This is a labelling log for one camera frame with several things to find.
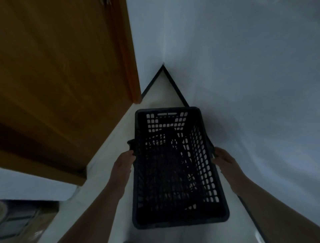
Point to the person's left forearm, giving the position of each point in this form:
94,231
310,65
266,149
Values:
95,220

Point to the person's right hand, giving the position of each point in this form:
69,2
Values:
230,170

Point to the brown wooden door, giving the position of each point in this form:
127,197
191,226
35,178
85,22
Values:
62,87

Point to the person's right forearm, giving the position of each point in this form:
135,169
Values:
275,212

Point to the person's left hand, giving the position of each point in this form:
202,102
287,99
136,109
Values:
121,172

